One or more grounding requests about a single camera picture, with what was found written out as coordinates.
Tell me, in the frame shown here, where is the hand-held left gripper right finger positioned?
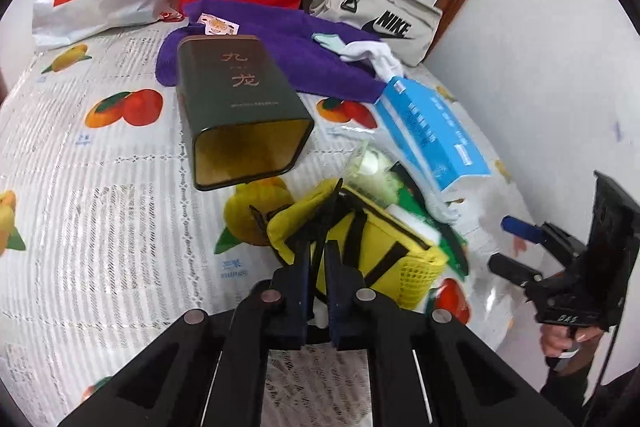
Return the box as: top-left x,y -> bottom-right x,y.
324,241 -> 573,427

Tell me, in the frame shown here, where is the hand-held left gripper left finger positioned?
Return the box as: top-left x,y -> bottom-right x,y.
57,249 -> 313,427

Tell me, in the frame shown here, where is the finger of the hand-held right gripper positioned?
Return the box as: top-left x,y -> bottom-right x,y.
487,253 -> 546,295
501,216 -> 588,265

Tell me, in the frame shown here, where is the yellow lunch bag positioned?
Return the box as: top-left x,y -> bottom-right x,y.
248,178 -> 449,313

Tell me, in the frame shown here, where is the green clear packet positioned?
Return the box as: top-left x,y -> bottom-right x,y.
345,147 -> 416,208

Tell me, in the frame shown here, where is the person's right hand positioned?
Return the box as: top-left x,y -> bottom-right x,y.
541,322 -> 608,360

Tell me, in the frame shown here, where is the blue tissue pack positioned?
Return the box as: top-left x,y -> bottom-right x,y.
372,76 -> 492,192

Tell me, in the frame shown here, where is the fruit print tablecloth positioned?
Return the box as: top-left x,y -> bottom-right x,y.
0,14 -> 543,427

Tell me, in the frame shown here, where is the white sock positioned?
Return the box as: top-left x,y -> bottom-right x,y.
340,41 -> 405,82

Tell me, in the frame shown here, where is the dark green tin box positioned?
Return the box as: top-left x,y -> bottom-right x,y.
175,34 -> 316,192

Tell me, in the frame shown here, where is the light green cloth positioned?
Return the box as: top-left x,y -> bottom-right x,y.
312,32 -> 346,52

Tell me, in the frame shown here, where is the purple towel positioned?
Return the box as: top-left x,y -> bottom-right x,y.
155,0 -> 396,104

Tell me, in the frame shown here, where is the small sachet packet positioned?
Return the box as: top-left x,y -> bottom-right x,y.
196,13 -> 240,36

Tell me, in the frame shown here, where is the black cable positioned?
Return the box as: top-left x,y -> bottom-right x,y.
597,331 -> 619,389

